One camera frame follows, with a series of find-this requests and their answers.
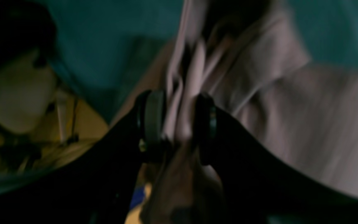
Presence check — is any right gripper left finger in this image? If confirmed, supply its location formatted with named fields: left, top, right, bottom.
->
left=0, top=91, right=165, bottom=224

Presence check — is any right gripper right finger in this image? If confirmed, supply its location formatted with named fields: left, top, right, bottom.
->
left=195, top=93, right=358, bottom=224

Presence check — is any pink T-shirt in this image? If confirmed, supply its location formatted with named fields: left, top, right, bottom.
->
left=113, top=0, right=358, bottom=224

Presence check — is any blue table cloth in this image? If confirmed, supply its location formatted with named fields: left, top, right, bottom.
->
left=42, top=0, right=358, bottom=122

